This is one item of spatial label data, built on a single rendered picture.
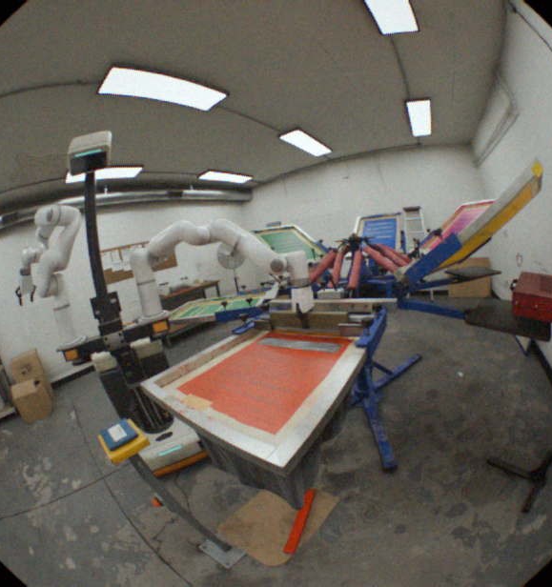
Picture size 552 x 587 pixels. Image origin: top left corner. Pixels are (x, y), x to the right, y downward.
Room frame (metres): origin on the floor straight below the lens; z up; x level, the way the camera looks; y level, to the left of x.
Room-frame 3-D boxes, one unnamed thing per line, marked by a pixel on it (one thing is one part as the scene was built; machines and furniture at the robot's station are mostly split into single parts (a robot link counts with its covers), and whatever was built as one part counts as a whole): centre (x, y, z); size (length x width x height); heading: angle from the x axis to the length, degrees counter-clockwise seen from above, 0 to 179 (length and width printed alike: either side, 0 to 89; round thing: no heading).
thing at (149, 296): (0.98, 0.57, 1.21); 0.16 x 0.13 x 0.15; 36
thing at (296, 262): (0.94, -0.07, 1.25); 0.15 x 0.10 x 0.11; 86
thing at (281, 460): (0.75, 0.03, 0.97); 0.79 x 0.58 x 0.04; 143
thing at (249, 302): (1.70, 0.30, 1.05); 1.08 x 0.61 x 0.23; 83
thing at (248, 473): (0.52, 0.21, 0.74); 0.45 x 0.03 x 0.43; 53
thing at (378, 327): (0.77, -0.33, 0.97); 0.30 x 0.05 x 0.07; 143
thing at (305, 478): (0.58, -0.10, 0.74); 0.46 x 0.04 x 0.42; 143
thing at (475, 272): (1.51, -1.27, 0.91); 1.34 x 0.40 x 0.08; 83
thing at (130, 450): (0.37, 0.47, 0.48); 0.22 x 0.22 x 0.96; 53
